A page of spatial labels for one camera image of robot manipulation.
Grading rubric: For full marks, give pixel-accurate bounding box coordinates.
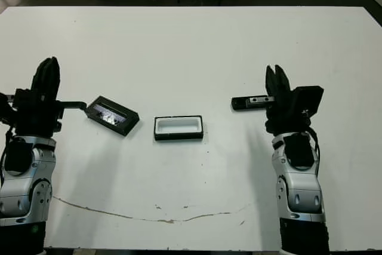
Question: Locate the glossy black box lid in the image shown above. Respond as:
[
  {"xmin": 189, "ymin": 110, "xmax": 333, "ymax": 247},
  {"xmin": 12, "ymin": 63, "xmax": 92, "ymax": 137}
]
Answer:
[{"xmin": 84, "ymin": 95, "xmax": 141, "ymax": 137}]

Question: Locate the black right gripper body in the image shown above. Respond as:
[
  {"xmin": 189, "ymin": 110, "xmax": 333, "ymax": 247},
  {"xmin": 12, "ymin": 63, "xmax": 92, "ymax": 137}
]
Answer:
[{"xmin": 247, "ymin": 96, "xmax": 312, "ymax": 136}]

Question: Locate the black bar-shaped camera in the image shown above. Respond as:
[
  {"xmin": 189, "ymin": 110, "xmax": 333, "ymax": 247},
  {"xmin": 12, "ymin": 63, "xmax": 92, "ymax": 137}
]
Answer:
[{"xmin": 230, "ymin": 96, "xmax": 269, "ymax": 113}]

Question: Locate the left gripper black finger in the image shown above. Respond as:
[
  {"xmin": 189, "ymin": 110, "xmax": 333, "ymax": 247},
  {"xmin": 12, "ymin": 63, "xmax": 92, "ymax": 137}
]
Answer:
[
  {"xmin": 31, "ymin": 57, "xmax": 52, "ymax": 102},
  {"xmin": 47, "ymin": 57, "xmax": 62, "ymax": 103}
]

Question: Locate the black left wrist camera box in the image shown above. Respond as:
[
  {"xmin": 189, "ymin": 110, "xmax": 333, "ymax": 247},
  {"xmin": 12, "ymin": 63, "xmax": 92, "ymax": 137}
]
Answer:
[{"xmin": 0, "ymin": 92, "xmax": 15, "ymax": 126}]

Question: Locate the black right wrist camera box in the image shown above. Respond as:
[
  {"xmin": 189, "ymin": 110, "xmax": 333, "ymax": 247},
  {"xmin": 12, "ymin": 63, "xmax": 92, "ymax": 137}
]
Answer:
[{"xmin": 293, "ymin": 85, "xmax": 325, "ymax": 117}]

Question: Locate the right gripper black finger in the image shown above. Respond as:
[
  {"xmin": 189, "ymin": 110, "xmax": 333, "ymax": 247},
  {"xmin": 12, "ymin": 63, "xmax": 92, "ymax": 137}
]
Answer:
[
  {"xmin": 274, "ymin": 64, "xmax": 296, "ymax": 110},
  {"xmin": 265, "ymin": 64, "xmax": 280, "ymax": 110}
]

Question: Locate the black box base white insert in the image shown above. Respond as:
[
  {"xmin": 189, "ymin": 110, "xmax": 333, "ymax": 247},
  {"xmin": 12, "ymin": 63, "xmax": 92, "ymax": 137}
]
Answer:
[{"xmin": 153, "ymin": 114, "xmax": 205, "ymax": 142}]

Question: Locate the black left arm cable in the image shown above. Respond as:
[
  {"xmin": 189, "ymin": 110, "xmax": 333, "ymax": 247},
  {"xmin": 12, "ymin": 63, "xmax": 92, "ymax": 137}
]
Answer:
[{"xmin": 0, "ymin": 125, "xmax": 10, "ymax": 187}]

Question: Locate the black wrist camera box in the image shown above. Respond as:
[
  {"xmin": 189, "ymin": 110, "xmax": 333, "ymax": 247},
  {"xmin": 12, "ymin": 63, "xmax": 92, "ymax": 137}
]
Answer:
[
  {"xmin": 0, "ymin": 92, "xmax": 15, "ymax": 126},
  {"xmin": 293, "ymin": 85, "xmax": 325, "ymax": 117}
]

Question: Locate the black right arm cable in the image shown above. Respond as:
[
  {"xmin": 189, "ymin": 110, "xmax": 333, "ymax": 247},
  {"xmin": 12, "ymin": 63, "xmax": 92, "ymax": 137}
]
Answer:
[{"xmin": 306, "ymin": 125, "xmax": 322, "ymax": 175}]

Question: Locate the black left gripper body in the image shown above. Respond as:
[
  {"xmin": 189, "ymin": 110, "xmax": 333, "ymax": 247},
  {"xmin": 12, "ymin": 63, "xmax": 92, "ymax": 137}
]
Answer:
[{"xmin": 8, "ymin": 87, "xmax": 90, "ymax": 137}]

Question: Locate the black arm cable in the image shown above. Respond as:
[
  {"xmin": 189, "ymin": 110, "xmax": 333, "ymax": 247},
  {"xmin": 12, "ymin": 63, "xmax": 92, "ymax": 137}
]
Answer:
[
  {"xmin": 306, "ymin": 125, "xmax": 322, "ymax": 175},
  {"xmin": 0, "ymin": 125, "xmax": 10, "ymax": 187}
]

